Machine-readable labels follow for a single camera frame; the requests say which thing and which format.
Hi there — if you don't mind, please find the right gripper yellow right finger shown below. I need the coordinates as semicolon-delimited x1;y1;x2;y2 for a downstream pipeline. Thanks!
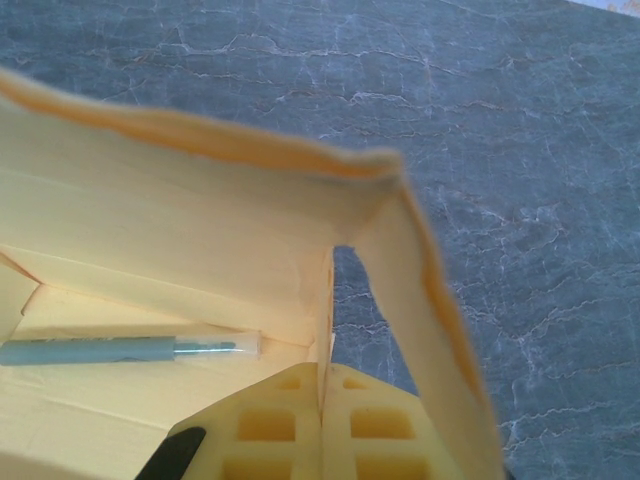
322;363;442;480

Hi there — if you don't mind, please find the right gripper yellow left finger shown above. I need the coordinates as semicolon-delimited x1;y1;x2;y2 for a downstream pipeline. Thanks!
137;363;325;480

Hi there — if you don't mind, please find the grey pen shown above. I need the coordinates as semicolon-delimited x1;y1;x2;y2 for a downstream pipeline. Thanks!
0;329;265;370

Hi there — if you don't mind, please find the yellow paper box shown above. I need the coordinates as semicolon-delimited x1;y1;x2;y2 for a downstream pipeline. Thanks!
0;67;505;480

